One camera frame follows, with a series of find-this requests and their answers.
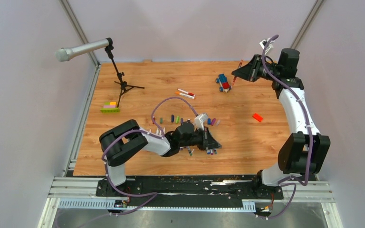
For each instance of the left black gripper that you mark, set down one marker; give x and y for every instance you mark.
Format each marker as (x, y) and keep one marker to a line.
(210, 143)

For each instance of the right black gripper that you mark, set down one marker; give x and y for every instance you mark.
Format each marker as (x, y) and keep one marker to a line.
(249, 71)

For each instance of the light green pen cap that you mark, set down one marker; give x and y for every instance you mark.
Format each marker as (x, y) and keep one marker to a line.
(177, 119)

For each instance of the orange capped white marker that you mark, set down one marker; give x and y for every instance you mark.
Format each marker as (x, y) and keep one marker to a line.
(184, 95)

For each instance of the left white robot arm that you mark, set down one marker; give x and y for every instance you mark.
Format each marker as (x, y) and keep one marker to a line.
(124, 141)

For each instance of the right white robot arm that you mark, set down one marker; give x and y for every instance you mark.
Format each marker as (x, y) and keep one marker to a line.
(305, 150)

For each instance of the blue red toy brick car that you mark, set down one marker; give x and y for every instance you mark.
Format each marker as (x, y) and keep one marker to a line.
(224, 85)

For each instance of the orange red toy brick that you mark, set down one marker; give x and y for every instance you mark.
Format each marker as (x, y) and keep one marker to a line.
(257, 117)

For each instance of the black microphone tripod stand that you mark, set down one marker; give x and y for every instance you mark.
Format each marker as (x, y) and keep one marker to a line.
(124, 86)

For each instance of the green pink toy brick stack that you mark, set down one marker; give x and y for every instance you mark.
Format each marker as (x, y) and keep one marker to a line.
(110, 107)

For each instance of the silver microphone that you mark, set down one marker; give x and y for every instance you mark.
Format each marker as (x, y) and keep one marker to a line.
(66, 54)

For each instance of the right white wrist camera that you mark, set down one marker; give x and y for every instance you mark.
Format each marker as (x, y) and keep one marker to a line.
(264, 42)

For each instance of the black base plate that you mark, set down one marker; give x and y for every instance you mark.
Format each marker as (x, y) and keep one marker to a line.
(198, 191)

